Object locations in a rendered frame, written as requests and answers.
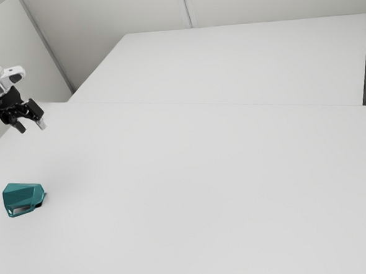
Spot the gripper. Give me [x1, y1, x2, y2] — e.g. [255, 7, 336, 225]
[0, 84, 48, 136]

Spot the teal faceted mug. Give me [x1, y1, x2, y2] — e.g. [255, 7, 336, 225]
[1, 180, 47, 220]

